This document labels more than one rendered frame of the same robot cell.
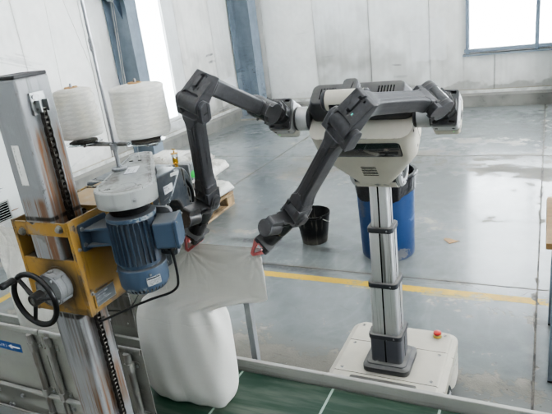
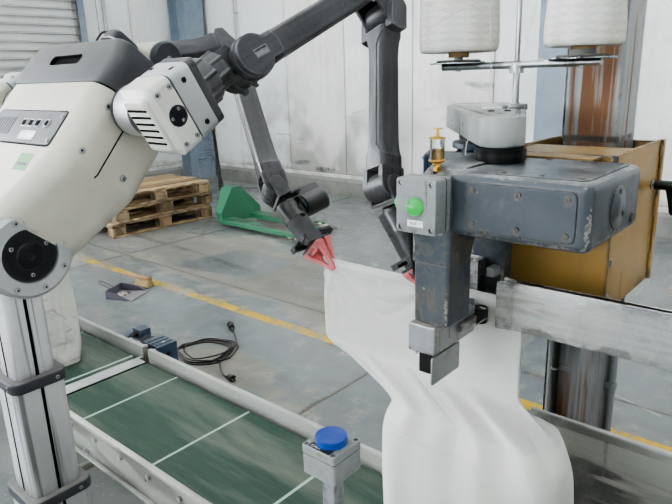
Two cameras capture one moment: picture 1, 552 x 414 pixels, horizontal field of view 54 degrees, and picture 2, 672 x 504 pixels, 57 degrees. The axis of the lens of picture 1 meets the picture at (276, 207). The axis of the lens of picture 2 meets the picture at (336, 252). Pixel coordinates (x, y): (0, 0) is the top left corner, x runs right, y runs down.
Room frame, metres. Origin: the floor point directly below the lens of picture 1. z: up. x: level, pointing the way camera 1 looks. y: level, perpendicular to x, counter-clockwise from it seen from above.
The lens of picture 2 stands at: (3.07, 0.43, 1.49)
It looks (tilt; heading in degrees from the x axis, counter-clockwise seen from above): 16 degrees down; 194
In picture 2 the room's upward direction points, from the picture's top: 2 degrees counter-clockwise
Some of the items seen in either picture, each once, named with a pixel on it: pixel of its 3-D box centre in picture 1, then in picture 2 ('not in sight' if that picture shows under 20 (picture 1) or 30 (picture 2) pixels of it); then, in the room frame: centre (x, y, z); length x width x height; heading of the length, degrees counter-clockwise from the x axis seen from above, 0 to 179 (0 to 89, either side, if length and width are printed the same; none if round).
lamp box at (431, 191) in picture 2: (185, 173); (423, 204); (2.08, 0.34, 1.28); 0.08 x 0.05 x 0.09; 62
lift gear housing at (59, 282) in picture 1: (53, 287); not in sight; (1.51, 0.70, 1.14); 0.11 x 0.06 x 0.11; 62
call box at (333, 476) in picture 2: not in sight; (331, 455); (2.10, 0.17, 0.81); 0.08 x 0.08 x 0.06; 62
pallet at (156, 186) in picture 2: not in sight; (141, 190); (-2.87, -3.16, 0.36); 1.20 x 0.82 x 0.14; 148
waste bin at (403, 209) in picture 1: (386, 211); not in sight; (3.85, -0.83, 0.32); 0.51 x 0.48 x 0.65; 152
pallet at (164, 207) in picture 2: not in sight; (145, 202); (-2.92, -3.16, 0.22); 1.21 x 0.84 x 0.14; 152
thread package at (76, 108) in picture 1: (76, 112); (586, 0); (1.80, 0.60, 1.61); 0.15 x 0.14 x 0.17; 62
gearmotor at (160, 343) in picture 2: not in sight; (145, 346); (0.80, -1.01, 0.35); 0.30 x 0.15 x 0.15; 62
